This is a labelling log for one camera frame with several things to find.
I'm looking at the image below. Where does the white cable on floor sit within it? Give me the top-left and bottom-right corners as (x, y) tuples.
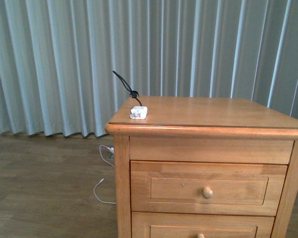
(93, 145), (117, 205)

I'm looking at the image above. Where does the wooden nightstand cabinet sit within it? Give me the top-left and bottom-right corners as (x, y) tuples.
(105, 96), (298, 238)

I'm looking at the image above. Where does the grey pleated curtain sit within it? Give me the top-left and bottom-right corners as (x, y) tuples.
(0, 0), (298, 136)

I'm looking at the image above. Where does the wooden drawer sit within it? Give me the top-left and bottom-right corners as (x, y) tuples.
(131, 161), (287, 216)
(132, 212), (274, 238)

